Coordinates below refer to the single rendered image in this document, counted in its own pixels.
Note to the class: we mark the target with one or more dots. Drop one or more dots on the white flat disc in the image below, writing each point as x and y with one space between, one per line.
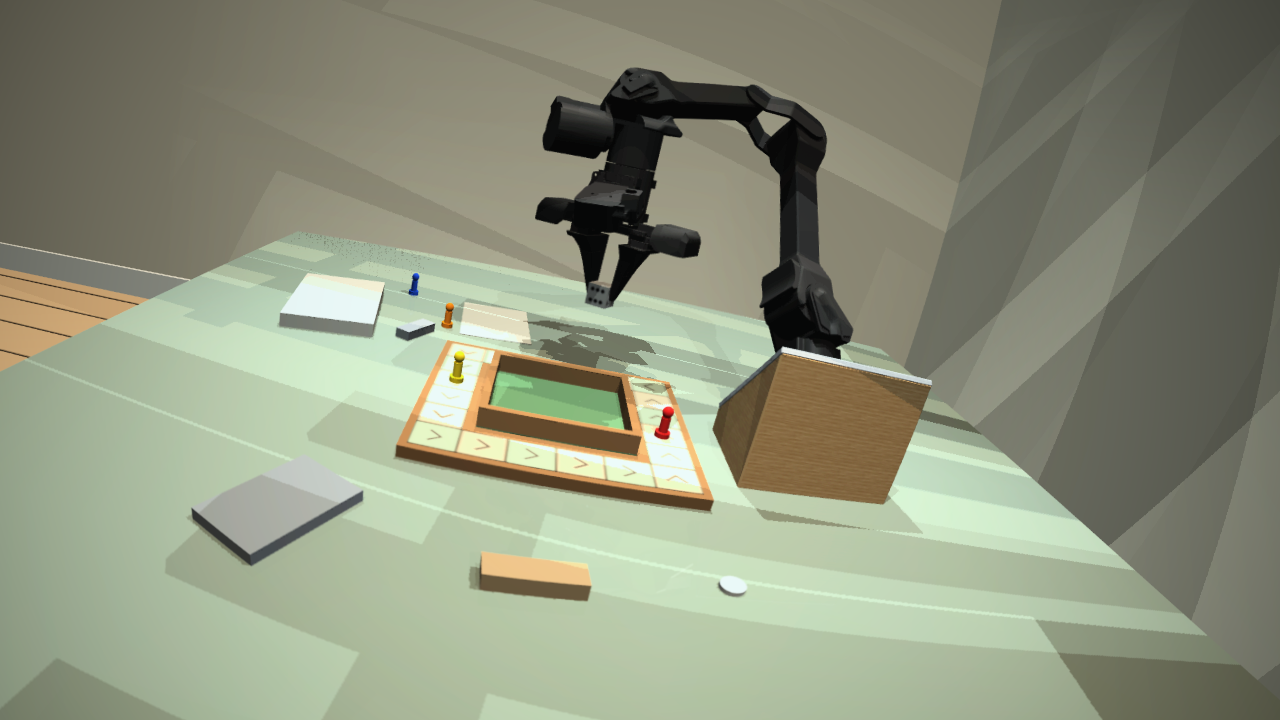
732 586

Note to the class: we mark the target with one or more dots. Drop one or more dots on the red pawn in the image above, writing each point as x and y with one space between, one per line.
663 431

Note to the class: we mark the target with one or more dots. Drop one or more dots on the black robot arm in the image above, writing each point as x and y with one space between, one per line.
799 305

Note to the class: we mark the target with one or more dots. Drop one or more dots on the white die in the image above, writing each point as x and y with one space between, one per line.
598 294

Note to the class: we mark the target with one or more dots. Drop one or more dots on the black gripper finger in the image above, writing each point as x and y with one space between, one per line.
630 258
592 249

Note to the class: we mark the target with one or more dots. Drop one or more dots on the yellow pawn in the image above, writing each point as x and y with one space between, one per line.
456 376

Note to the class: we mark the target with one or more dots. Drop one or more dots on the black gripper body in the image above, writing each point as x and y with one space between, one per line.
668 239

